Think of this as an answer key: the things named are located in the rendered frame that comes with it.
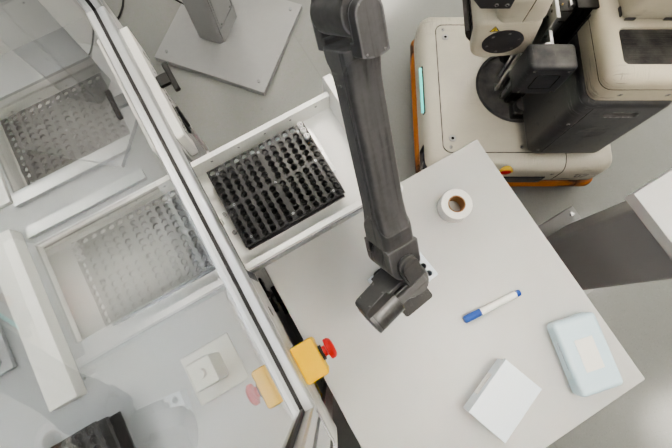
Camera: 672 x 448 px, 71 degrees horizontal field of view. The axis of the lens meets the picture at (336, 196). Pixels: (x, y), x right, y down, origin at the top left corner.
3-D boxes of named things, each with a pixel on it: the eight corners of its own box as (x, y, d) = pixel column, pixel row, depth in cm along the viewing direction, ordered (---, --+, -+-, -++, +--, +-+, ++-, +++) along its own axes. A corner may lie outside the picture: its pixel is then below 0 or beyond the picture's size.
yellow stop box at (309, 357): (314, 333, 92) (313, 334, 86) (333, 367, 91) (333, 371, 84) (292, 347, 92) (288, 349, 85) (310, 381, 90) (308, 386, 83)
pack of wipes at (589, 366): (543, 324, 101) (552, 324, 96) (584, 310, 101) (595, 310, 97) (572, 396, 97) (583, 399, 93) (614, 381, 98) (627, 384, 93)
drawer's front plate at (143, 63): (145, 53, 111) (125, 24, 100) (199, 153, 104) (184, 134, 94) (138, 56, 111) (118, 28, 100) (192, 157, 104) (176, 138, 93)
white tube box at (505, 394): (497, 357, 99) (505, 359, 94) (531, 385, 98) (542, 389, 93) (461, 407, 96) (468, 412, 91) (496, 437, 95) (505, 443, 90)
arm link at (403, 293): (437, 279, 78) (412, 254, 79) (408, 308, 76) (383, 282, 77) (429, 283, 84) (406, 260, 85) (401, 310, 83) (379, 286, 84)
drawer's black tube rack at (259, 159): (304, 133, 104) (302, 121, 98) (344, 200, 100) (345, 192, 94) (213, 181, 101) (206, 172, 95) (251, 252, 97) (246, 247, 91)
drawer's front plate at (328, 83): (329, 96, 108) (329, 72, 97) (396, 202, 102) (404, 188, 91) (323, 100, 108) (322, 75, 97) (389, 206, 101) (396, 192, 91)
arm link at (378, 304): (415, 253, 72) (382, 231, 79) (361, 306, 70) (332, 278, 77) (440, 296, 79) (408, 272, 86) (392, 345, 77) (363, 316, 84)
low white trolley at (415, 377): (420, 211, 185) (477, 138, 112) (512, 354, 171) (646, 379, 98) (291, 286, 177) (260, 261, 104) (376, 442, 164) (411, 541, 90)
